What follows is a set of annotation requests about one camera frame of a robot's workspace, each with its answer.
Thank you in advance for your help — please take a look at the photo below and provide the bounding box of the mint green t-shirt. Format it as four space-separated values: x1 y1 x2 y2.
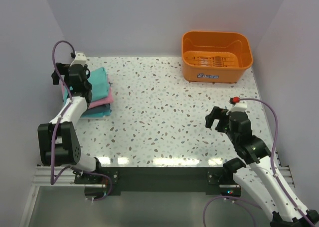
63 67 110 104

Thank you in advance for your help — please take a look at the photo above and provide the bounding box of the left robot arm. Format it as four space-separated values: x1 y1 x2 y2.
37 63 103 183

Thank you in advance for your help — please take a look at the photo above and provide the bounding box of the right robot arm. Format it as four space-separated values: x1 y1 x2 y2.
205 107 319 227

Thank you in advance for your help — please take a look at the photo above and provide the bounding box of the folded pink t-shirt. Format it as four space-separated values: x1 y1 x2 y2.
62 87 113 112

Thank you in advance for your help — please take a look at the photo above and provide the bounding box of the folded dark teal t-shirt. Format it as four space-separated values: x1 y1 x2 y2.
83 104 111 116

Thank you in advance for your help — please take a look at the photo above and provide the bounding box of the folded turquoise t-shirt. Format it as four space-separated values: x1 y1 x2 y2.
80 110 112 119

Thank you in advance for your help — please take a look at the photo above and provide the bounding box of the orange plastic basket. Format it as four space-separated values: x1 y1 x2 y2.
181 31 253 83

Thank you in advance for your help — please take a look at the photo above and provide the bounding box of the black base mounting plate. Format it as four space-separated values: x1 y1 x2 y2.
74 167 242 198

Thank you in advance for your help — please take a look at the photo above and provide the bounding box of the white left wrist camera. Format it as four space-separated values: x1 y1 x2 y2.
70 51 87 66

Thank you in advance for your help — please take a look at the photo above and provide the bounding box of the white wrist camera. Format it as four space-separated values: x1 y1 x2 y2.
227 97 247 114
70 51 87 66

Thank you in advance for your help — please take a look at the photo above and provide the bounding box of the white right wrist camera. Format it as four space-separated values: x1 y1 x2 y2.
227 97 247 114

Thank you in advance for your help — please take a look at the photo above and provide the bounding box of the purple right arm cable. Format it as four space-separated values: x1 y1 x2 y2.
202 97 315 227

